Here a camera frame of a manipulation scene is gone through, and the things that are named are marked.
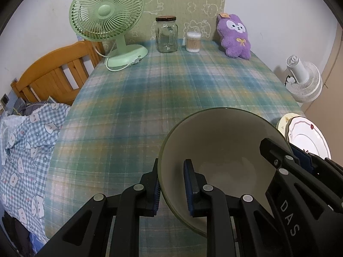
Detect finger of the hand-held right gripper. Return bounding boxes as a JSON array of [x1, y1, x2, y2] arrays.
[[291, 143, 343, 182], [259, 138, 343, 257]]

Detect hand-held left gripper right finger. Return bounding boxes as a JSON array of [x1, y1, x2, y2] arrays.
[[183, 159, 291, 257]]

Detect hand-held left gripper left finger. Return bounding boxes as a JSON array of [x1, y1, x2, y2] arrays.
[[35, 158, 161, 257]]

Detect red-rimmed white plate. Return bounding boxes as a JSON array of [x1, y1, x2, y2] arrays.
[[285, 116, 332, 161]]

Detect yellow floral plate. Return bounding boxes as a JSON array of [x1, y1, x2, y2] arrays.
[[276, 113, 306, 140]]

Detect large grey-green bowl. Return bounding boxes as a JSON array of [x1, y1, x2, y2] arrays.
[[158, 107, 294, 238]]

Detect white fan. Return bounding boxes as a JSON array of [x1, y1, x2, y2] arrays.
[[284, 55, 323, 103]]

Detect plaid tablecloth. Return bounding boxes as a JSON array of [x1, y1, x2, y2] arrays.
[[44, 39, 311, 257]]

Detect purple plush toy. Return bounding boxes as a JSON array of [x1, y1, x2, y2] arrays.
[[217, 12, 252, 60]]

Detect cotton swab box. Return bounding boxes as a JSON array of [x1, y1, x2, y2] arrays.
[[186, 31, 202, 53]]

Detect blue checkered printed blanket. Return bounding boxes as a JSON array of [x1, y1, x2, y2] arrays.
[[0, 103, 71, 244]]

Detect glass jar with dark lid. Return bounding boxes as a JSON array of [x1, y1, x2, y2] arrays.
[[155, 15, 178, 53]]

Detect grey striped cloth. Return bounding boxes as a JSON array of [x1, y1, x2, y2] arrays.
[[12, 96, 58, 115]]

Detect wooden headboard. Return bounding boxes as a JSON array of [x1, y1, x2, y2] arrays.
[[11, 41, 105, 106]]

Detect green desk fan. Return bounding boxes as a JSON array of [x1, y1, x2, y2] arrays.
[[69, 0, 149, 72]]

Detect white fan power cord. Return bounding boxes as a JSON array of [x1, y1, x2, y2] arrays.
[[92, 41, 142, 72]]

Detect green printed wall mat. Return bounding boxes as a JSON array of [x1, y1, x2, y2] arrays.
[[123, 0, 228, 43]]

